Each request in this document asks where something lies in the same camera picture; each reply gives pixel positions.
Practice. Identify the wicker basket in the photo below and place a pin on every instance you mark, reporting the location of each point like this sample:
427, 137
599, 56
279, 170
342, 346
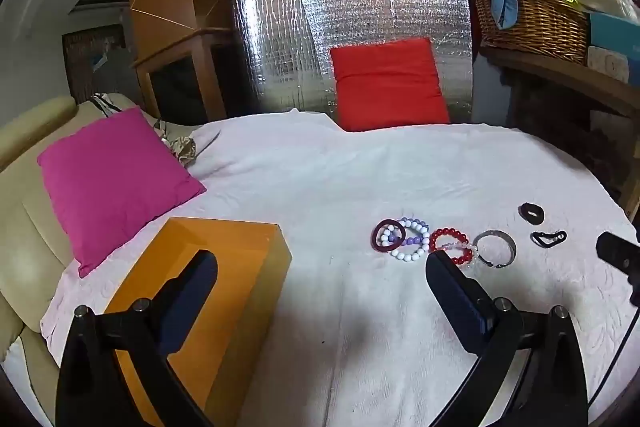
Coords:
535, 27

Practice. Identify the black clip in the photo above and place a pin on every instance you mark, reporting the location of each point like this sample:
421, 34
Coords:
537, 241

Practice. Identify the dark red bangle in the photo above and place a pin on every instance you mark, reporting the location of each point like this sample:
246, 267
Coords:
375, 241

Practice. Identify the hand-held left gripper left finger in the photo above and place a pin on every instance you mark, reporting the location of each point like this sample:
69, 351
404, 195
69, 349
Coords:
194, 287

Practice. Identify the small red cushion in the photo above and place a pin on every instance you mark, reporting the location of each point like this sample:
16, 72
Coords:
387, 82

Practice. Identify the silver insulation foil sheet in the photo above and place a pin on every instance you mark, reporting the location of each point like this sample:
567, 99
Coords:
280, 47

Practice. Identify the pale pink blanket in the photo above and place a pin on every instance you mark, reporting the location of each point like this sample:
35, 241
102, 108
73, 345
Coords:
325, 187

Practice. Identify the blue cardboard box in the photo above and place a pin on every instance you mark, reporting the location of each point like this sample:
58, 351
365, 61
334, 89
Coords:
615, 32

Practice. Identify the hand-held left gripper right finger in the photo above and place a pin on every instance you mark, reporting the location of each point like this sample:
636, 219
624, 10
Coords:
456, 302

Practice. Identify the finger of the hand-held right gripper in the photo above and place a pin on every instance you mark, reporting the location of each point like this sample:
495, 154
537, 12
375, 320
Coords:
620, 253

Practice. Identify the silver cuff bangle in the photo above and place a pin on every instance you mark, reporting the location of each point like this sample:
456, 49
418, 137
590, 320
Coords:
492, 233

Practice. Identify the dark wooden shelf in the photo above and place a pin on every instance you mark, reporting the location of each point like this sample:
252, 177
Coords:
550, 72

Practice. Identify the orange box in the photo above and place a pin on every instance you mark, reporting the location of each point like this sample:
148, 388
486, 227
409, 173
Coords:
225, 247

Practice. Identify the beige sofa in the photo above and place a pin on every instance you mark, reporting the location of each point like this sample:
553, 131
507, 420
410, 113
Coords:
30, 257

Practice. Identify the pink cushion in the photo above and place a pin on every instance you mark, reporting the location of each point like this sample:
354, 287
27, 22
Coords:
115, 182

